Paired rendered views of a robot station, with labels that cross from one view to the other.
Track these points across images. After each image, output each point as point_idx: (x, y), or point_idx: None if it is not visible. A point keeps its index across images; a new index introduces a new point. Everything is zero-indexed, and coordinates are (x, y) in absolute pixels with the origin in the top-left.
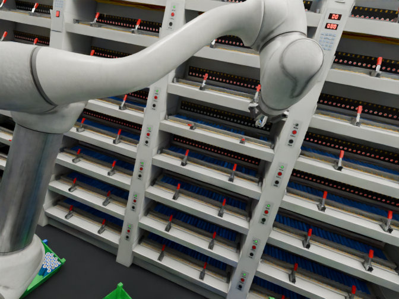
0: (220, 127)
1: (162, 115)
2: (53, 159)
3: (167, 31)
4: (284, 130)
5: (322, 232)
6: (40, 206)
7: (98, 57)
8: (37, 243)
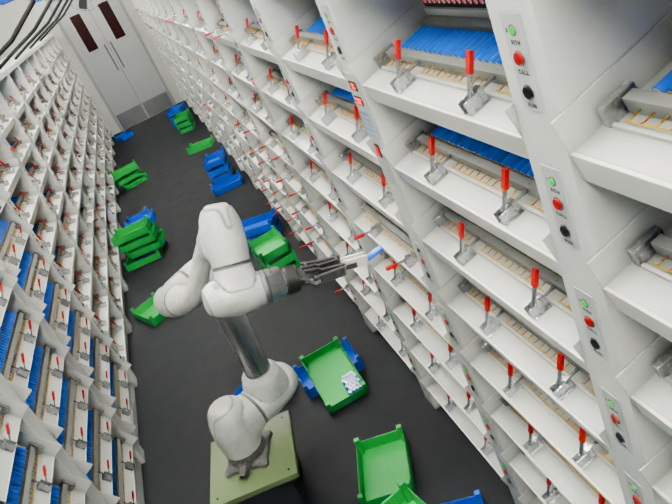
0: None
1: (355, 211)
2: (236, 318)
3: (297, 103)
4: (417, 256)
5: None
6: (252, 348)
7: (179, 293)
8: (272, 372)
